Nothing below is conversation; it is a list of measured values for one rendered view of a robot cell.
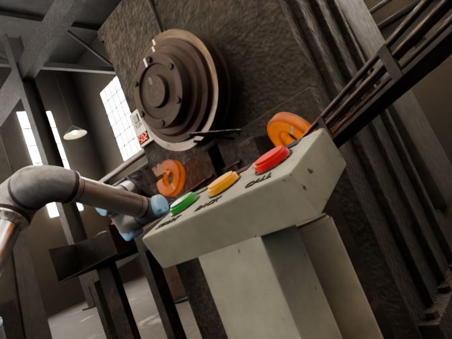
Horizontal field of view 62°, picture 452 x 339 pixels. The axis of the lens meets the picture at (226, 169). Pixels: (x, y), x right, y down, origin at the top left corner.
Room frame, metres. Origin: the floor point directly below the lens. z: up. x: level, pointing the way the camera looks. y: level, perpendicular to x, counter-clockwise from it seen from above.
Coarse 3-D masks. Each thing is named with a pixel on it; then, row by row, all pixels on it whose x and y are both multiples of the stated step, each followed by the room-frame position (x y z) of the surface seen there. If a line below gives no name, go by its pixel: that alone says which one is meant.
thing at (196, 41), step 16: (176, 32) 1.33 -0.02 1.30; (208, 48) 1.27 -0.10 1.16; (208, 64) 1.28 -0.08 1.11; (224, 80) 1.31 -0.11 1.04; (224, 96) 1.33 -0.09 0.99; (208, 112) 1.33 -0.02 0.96; (224, 112) 1.37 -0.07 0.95; (208, 128) 1.35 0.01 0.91; (160, 144) 1.52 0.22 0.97; (176, 144) 1.47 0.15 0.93; (192, 144) 1.41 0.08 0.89
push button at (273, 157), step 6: (270, 150) 0.40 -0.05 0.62; (276, 150) 0.38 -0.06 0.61; (282, 150) 0.38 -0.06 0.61; (288, 150) 0.38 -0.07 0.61; (264, 156) 0.39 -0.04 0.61; (270, 156) 0.37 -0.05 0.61; (276, 156) 0.37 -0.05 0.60; (282, 156) 0.37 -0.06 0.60; (258, 162) 0.38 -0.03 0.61; (264, 162) 0.37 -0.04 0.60; (270, 162) 0.37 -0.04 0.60; (276, 162) 0.37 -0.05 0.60; (258, 168) 0.38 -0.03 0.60; (264, 168) 0.37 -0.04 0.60
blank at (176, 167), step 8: (168, 160) 1.54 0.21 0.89; (176, 160) 1.54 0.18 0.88; (168, 168) 1.54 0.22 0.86; (176, 168) 1.50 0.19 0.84; (168, 176) 1.58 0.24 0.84; (176, 176) 1.50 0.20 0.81; (184, 176) 1.51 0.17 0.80; (160, 184) 1.57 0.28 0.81; (168, 184) 1.56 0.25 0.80; (176, 184) 1.50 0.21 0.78; (160, 192) 1.57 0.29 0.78; (168, 192) 1.53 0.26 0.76; (176, 192) 1.52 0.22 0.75
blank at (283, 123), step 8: (280, 112) 0.95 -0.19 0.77; (288, 112) 0.93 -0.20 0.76; (272, 120) 0.95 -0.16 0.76; (280, 120) 0.93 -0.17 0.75; (288, 120) 0.92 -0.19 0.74; (296, 120) 0.91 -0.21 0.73; (304, 120) 0.91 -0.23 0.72; (272, 128) 0.98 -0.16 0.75; (280, 128) 0.96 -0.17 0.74; (288, 128) 0.94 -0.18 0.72; (296, 128) 0.91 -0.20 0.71; (304, 128) 0.91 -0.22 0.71; (272, 136) 1.01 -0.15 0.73; (280, 136) 0.99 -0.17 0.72; (288, 136) 1.01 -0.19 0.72; (296, 136) 0.94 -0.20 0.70; (280, 144) 1.02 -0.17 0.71; (288, 144) 1.01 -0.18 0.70
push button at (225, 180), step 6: (228, 174) 0.43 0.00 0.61; (234, 174) 0.43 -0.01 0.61; (216, 180) 0.44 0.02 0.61; (222, 180) 0.42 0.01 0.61; (228, 180) 0.42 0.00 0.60; (234, 180) 0.42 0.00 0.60; (210, 186) 0.43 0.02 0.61; (216, 186) 0.42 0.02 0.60; (222, 186) 0.42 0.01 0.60; (210, 192) 0.43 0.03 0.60; (216, 192) 0.42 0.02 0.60
